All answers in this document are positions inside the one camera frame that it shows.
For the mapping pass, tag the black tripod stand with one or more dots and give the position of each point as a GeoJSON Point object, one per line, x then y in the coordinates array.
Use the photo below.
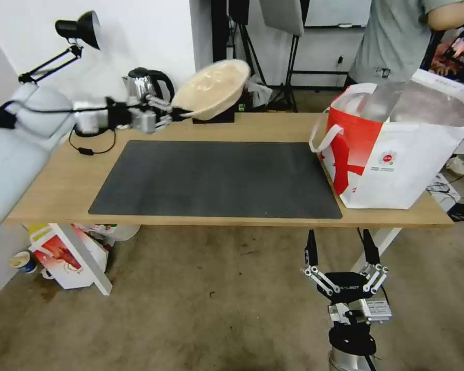
{"type": "Point", "coordinates": [247, 42]}

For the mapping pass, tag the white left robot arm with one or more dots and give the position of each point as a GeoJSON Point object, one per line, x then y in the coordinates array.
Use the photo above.
{"type": "Point", "coordinates": [11, 154]}

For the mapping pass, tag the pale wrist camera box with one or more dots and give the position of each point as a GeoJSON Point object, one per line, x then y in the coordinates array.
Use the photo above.
{"type": "Point", "coordinates": [144, 121]}

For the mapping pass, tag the white table leg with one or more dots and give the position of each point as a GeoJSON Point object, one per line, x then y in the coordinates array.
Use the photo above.
{"type": "Point", "coordinates": [383, 241]}
{"type": "Point", "coordinates": [85, 255]}

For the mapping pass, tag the white bucket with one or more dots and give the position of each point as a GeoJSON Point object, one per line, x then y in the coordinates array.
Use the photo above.
{"type": "Point", "coordinates": [127, 232]}

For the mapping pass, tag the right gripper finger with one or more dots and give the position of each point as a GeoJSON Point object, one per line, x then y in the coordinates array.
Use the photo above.
{"type": "Point", "coordinates": [371, 251]}
{"type": "Point", "coordinates": [312, 251]}

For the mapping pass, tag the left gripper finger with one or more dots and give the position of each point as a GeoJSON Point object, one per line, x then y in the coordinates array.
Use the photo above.
{"type": "Point", "coordinates": [160, 103]}
{"type": "Point", "coordinates": [165, 120]}

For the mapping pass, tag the person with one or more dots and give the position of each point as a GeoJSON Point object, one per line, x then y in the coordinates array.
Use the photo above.
{"type": "Point", "coordinates": [390, 34]}

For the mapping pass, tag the white power strip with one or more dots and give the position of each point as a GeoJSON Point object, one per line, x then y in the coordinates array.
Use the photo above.
{"type": "Point", "coordinates": [446, 191]}

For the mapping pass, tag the black desk lamp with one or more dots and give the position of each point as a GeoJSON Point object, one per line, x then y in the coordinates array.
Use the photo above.
{"type": "Point", "coordinates": [81, 25]}

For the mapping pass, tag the white plastic bag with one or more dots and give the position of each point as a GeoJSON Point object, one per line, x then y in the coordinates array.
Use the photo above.
{"type": "Point", "coordinates": [259, 90]}

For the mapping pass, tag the beige disposable bowl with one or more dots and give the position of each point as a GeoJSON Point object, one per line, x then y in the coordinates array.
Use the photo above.
{"type": "Point", "coordinates": [212, 90]}

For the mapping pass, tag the instant noodle cup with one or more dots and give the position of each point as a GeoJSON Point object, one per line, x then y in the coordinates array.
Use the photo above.
{"type": "Point", "coordinates": [23, 262]}

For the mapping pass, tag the white shoe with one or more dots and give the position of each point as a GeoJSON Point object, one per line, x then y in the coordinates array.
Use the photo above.
{"type": "Point", "coordinates": [458, 164]}

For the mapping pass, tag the grey softbox panel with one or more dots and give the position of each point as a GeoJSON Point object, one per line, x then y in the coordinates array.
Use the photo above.
{"type": "Point", "coordinates": [282, 15]}

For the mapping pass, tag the dark grey desk mat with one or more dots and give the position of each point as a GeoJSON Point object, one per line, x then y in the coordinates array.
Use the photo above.
{"type": "Point", "coordinates": [216, 179]}

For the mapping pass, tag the black box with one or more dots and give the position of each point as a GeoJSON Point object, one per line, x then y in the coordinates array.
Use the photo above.
{"type": "Point", "coordinates": [216, 116]}

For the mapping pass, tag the black light stand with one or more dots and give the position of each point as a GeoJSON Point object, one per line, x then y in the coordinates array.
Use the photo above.
{"type": "Point", "coordinates": [292, 69]}

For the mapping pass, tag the silver and black electric kettle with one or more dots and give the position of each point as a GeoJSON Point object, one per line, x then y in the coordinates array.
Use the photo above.
{"type": "Point", "coordinates": [143, 83]}

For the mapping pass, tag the whiteboard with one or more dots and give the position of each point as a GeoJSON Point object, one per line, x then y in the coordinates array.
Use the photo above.
{"type": "Point", "coordinates": [336, 13]}

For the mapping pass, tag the red and white takeout bag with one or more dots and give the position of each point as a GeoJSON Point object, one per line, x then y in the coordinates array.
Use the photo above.
{"type": "Point", "coordinates": [390, 154]}

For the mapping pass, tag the red and white paper bag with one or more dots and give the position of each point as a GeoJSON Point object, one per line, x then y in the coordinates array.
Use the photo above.
{"type": "Point", "coordinates": [62, 259]}

